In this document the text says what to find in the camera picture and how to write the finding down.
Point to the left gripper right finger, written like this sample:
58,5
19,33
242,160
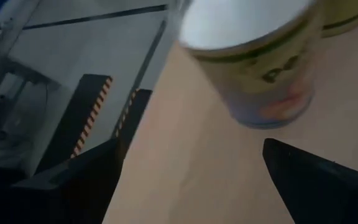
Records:
322,193

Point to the blue and yellow peas can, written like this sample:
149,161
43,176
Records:
253,77

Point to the yellow carrots can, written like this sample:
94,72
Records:
350,15

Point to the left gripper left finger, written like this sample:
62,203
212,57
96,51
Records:
57,199

